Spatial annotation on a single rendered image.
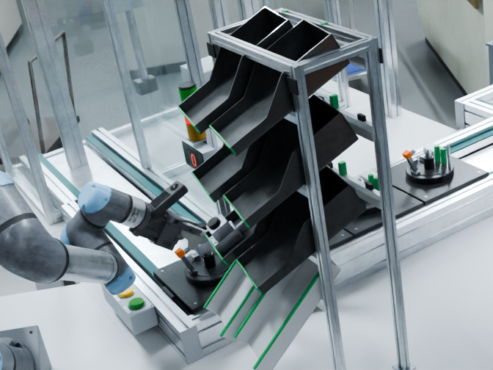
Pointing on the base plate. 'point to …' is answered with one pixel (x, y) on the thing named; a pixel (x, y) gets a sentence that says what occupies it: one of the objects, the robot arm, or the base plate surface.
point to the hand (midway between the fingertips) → (205, 230)
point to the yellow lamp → (194, 133)
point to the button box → (135, 318)
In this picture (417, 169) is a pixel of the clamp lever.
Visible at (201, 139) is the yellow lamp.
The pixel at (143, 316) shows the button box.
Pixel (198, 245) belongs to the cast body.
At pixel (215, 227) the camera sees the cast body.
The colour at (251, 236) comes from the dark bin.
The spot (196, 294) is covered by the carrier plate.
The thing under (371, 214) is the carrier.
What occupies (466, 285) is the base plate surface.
